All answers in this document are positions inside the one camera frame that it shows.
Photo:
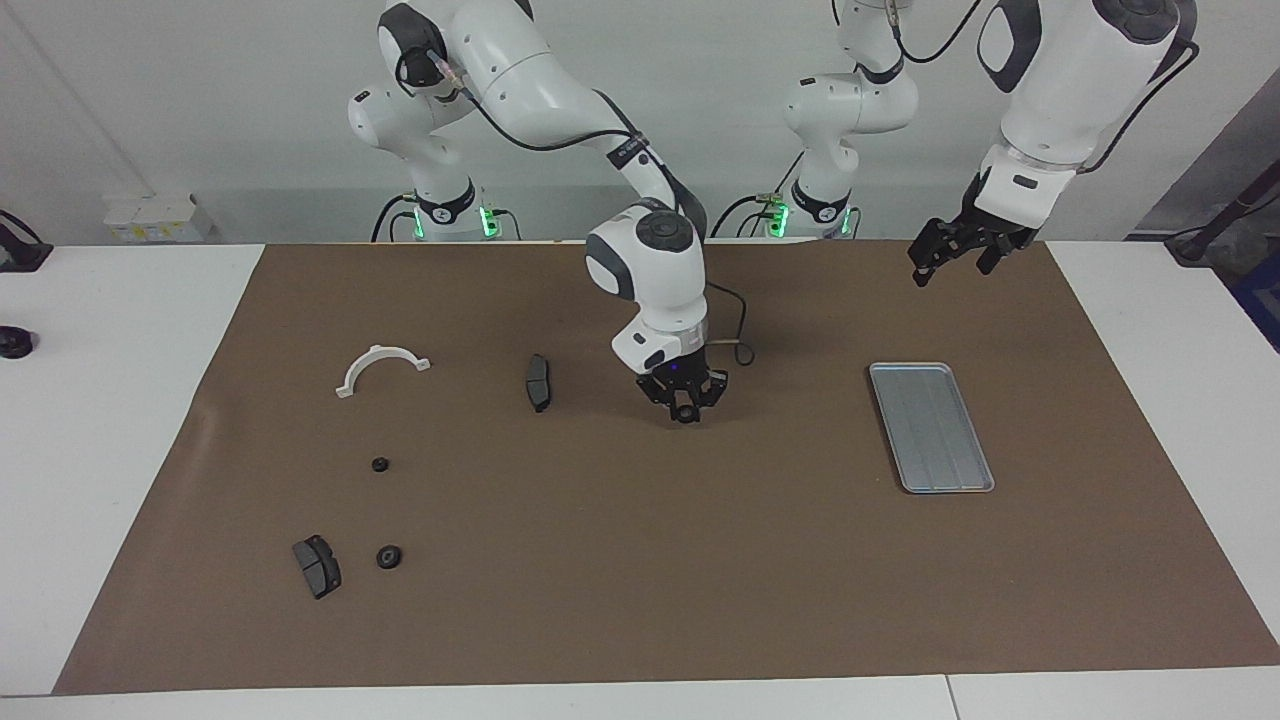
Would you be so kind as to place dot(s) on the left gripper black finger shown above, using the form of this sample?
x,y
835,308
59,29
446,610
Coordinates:
x,y
989,260
925,258

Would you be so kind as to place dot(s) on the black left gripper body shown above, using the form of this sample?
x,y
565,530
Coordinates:
x,y
985,235

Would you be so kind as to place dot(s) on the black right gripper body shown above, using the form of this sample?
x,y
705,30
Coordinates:
x,y
685,380

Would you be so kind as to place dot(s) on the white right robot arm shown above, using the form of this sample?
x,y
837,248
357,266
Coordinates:
x,y
500,70

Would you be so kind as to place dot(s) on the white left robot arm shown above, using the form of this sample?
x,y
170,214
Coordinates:
x,y
1060,100

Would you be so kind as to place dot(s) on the silver metal tray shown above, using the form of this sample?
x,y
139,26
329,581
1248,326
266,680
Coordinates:
x,y
930,430

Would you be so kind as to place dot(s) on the dark grey brake pad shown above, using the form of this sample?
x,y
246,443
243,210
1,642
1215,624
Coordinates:
x,y
538,385
318,570

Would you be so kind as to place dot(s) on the brown table mat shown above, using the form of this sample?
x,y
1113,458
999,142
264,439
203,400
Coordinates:
x,y
600,550

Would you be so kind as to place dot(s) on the black stand pole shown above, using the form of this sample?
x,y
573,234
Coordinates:
x,y
1200,240

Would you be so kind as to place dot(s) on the blue crate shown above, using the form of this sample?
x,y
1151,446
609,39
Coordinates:
x,y
1262,300

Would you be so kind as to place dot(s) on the black round knob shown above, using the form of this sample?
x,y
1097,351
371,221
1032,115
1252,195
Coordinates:
x,y
14,343

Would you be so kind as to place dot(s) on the black table clamp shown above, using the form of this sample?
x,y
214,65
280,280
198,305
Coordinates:
x,y
20,255

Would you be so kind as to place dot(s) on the white curved plastic bracket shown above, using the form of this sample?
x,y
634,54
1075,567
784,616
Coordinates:
x,y
380,351

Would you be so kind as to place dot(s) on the white wall socket box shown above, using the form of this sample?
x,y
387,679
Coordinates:
x,y
150,215

